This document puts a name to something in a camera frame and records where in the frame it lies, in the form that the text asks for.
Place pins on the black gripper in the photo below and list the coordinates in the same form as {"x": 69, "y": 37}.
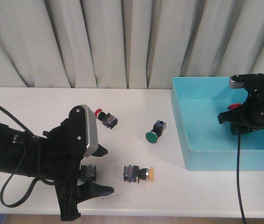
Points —
{"x": 251, "y": 111}
{"x": 56, "y": 167}

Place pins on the red mushroom push button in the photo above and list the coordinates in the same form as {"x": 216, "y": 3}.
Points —
{"x": 235, "y": 115}

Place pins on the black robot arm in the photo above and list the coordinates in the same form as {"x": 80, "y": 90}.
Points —
{"x": 18, "y": 153}
{"x": 248, "y": 116}

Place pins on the turquoise plastic box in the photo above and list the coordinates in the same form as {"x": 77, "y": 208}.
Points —
{"x": 206, "y": 144}

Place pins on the green button near box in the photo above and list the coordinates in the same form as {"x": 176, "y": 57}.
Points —
{"x": 158, "y": 128}

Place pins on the green button front left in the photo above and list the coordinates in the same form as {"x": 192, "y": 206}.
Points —
{"x": 88, "y": 173}

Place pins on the yellow button front centre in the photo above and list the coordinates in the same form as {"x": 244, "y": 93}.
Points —
{"x": 133, "y": 173}

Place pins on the small red push button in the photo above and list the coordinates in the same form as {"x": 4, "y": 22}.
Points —
{"x": 107, "y": 119}

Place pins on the white pleated curtain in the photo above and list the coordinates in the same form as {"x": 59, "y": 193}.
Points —
{"x": 136, "y": 44}

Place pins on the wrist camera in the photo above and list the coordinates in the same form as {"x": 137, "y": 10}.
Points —
{"x": 238, "y": 81}
{"x": 82, "y": 136}

